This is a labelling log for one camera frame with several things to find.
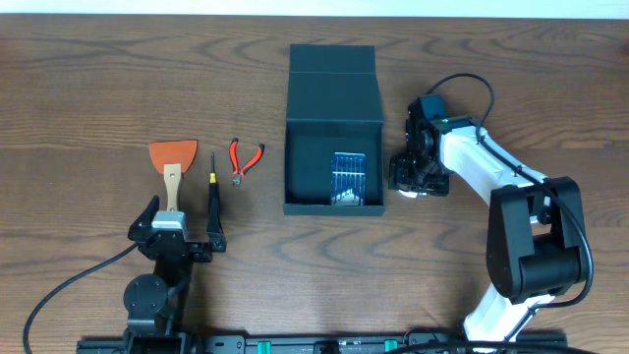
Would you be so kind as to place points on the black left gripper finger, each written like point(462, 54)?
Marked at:
point(214, 230)
point(148, 215)

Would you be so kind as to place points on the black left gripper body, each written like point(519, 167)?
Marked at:
point(176, 244)

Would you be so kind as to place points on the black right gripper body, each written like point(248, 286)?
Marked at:
point(424, 175)

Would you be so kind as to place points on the small black handled hammer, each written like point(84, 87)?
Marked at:
point(412, 194)

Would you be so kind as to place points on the yellow black screwdriver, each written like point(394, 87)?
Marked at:
point(213, 189)

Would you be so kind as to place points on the clear precision screwdriver case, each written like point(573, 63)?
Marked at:
point(348, 179)

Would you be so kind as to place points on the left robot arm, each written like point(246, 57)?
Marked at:
point(156, 301)

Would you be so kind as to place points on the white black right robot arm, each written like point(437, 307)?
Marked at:
point(536, 247)

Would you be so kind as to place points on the red black cutting pliers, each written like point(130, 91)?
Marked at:
point(239, 172)

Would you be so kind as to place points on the dark green open box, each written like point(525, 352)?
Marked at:
point(333, 105)

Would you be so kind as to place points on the orange scraper wooden handle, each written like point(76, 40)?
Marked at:
point(172, 160)

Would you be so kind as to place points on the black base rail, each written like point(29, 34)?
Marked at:
point(238, 344)

